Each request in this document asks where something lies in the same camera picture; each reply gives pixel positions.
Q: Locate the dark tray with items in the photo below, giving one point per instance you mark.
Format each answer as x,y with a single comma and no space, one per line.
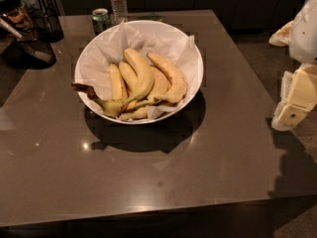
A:
16,19

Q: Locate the clear plastic water bottle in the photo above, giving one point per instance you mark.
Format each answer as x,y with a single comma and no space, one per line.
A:
120,10

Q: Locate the green soda can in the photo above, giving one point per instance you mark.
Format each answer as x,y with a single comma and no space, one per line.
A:
100,20

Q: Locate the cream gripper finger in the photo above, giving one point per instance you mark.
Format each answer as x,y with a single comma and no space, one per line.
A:
298,97
281,37

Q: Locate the dark wire basket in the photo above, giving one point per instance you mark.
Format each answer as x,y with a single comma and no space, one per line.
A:
47,23

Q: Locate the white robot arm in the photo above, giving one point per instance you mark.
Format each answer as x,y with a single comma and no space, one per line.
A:
302,44

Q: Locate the yellow banana bunch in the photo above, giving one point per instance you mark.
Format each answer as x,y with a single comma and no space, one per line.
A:
137,85

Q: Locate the white bowl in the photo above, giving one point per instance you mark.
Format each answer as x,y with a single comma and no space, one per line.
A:
194,73

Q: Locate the white paper liner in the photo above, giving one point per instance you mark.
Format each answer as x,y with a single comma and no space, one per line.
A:
105,50

